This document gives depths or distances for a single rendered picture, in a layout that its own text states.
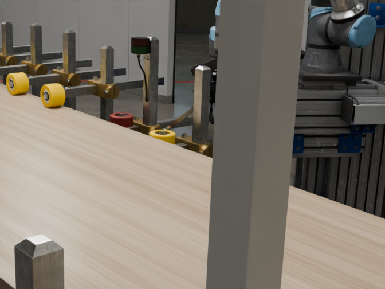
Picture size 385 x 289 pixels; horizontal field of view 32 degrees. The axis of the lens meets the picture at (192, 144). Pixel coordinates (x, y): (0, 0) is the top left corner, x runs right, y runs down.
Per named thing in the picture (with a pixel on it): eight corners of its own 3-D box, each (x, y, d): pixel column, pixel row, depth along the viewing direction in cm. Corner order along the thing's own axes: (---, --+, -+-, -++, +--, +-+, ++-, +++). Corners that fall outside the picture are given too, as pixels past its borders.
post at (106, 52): (107, 171, 253) (108, 45, 239) (113, 174, 250) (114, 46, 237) (99, 173, 250) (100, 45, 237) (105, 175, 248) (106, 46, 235)
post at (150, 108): (149, 173, 233) (152, 35, 220) (155, 175, 231) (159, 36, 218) (141, 175, 231) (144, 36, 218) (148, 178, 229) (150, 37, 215)
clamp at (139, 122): (138, 131, 235) (139, 117, 234) (163, 140, 226) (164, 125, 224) (126, 134, 232) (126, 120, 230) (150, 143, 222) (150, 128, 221)
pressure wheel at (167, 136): (149, 162, 209) (149, 127, 206) (174, 163, 209) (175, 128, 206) (147, 170, 201) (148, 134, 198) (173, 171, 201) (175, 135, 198)
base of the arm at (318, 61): (333, 66, 254) (335, 40, 251) (348, 74, 240) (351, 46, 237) (295, 66, 251) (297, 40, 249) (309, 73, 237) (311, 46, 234)
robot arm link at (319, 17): (325, 40, 251) (328, 4, 247) (350, 45, 240) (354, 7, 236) (300, 41, 245) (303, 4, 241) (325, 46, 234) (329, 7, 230)
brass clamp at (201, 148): (187, 149, 218) (187, 134, 217) (216, 159, 209) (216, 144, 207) (173, 152, 214) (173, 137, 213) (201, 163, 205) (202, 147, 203)
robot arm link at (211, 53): (234, 26, 246) (227, 28, 239) (232, 55, 250) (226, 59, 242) (213, 24, 249) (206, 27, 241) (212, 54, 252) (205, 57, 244)
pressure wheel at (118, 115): (124, 141, 230) (124, 109, 227) (137, 147, 225) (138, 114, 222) (104, 145, 225) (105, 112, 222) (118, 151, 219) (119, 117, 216)
